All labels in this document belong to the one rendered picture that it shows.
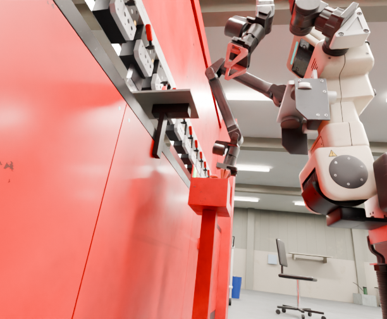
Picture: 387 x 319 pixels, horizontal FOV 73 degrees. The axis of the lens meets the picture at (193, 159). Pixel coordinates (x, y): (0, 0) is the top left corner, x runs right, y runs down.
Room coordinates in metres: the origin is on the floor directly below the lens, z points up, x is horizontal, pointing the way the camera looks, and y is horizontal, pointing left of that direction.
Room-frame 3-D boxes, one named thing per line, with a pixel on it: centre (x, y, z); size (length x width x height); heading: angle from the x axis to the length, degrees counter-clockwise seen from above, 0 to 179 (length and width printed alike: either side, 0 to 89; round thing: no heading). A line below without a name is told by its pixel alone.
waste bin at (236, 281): (6.39, -1.22, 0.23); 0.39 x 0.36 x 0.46; 169
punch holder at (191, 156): (1.86, 0.04, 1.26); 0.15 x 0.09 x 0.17; 165
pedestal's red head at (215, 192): (1.14, -0.10, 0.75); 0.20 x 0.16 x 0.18; 165
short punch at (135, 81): (0.92, 0.29, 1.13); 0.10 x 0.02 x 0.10; 165
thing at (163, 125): (0.87, 0.11, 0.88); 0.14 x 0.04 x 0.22; 75
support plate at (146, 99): (0.88, 0.15, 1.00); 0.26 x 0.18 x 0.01; 75
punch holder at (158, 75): (1.09, 0.24, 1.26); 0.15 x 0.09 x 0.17; 165
